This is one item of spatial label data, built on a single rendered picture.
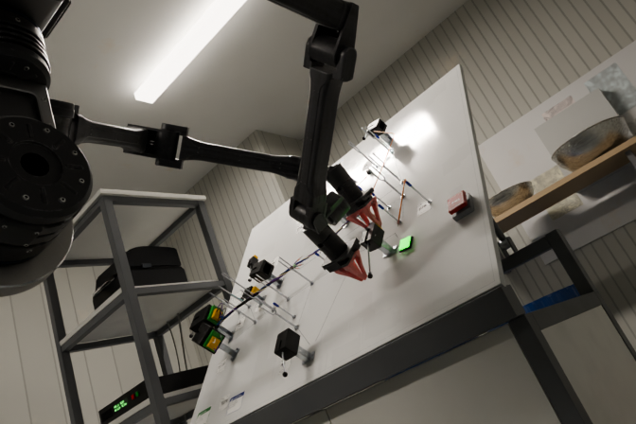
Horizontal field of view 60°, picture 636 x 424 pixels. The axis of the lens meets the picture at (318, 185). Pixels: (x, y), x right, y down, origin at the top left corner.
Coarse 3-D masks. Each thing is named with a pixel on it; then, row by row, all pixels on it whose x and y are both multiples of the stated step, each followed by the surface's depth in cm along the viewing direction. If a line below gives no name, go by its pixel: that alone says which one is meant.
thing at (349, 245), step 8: (328, 240) 132; (336, 240) 133; (352, 240) 135; (320, 248) 133; (328, 248) 132; (336, 248) 133; (344, 248) 134; (352, 248) 132; (328, 256) 134; (336, 256) 133; (344, 256) 131; (328, 264) 135
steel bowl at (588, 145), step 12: (612, 120) 292; (624, 120) 297; (588, 132) 291; (600, 132) 290; (612, 132) 290; (624, 132) 294; (564, 144) 299; (576, 144) 295; (588, 144) 292; (600, 144) 291; (612, 144) 291; (552, 156) 312; (564, 156) 302; (576, 156) 298; (588, 156) 295; (564, 168) 314; (576, 168) 306
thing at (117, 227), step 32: (128, 192) 217; (96, 224) 228; (128, 224) 239; (160, 224) 251; (96, 256) 254; (128, 288) 194; (160, 288) 204; (192, 288) 215; (224, 288) 228; (96, 320) 206; (128, 320) 227; (160, 320) 244; (64, 352) 222; (160, 352) 253; (64, 384) 218; (160, 384) 183; (128, 416) 188; (160, 416) 177
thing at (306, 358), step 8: (288, 328) 145; (280, 336) 145; (288, 336) 143; (296, 336) 145; (280, 344) 143; (288, 344) 141; (296, 344) 144; (280, 352) 142; (288, 352) 142; (296, 352) 142; (304, 352) 146; (312, 352) 147; (304, 360) 146
